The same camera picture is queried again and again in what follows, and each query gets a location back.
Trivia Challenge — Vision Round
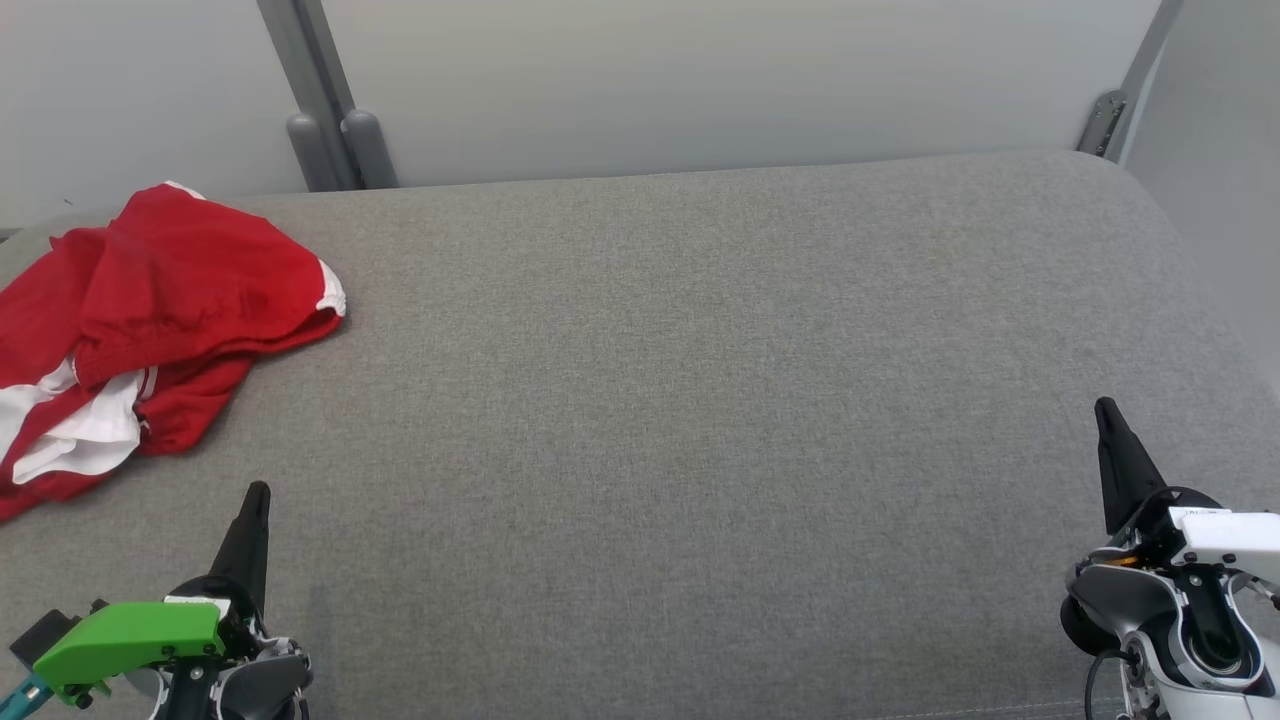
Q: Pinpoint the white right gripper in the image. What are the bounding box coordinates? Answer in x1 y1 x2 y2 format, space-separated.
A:
1095 398 1280 586

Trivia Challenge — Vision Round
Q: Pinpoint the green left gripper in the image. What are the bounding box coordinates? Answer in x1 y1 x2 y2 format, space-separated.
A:
33 482 272 706

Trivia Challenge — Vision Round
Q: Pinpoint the red jersey with white sleeves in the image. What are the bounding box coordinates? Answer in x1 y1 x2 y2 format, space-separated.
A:
0 228 256 521

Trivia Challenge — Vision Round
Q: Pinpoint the grey fabric sofa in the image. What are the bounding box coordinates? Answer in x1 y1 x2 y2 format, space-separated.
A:
0 150 1280 720

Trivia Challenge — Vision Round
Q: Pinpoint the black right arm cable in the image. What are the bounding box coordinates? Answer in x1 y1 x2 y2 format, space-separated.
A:
1085 648 1139 720

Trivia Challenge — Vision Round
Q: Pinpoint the left camera cable teal plug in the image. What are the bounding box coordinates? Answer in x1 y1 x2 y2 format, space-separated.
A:
0 672 49 720

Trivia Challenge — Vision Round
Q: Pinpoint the grey frame bar with hinge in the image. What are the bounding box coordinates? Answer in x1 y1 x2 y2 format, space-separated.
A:
1075 0 1186 161

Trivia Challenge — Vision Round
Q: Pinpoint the grey double partition post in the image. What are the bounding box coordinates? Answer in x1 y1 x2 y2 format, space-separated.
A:
257 0 399 191

